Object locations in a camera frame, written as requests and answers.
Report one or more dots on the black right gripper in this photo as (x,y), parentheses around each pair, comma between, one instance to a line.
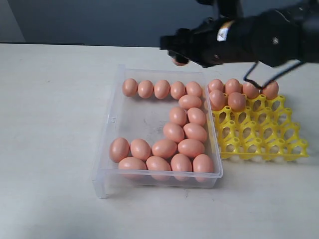
(273,37)

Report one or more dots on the brown egg fourth row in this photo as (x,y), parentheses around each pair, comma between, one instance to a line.
(236,101)
(178,63)
(195,131)
(173,132)

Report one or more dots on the brown egg third row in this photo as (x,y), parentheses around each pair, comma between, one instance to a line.
(217,99)
(178,116)
(197,116)

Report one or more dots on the brown egg packed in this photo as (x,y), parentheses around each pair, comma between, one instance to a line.
(216,84)
(271,91)
(233,85)
(250,91)

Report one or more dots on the brown egg fifth row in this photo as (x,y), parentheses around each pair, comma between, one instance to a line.
(164,148)
(140,149)
(119,149)
(191,147)

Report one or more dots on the yellow plastic egg tray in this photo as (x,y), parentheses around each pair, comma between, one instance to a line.
(264,131)

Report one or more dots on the brown egg top row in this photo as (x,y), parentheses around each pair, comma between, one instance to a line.
(129,87)
(193,88)
(177,90)
(145,89)
(161,89)

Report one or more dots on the brown egg second row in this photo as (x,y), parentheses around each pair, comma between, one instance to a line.
(190,101)

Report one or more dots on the clear plastic egg box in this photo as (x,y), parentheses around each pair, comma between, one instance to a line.
(135,117)

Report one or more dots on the brown egg front row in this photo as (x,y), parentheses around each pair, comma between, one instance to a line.
(132,163)
(180,163)
(202,164)
(156,163)

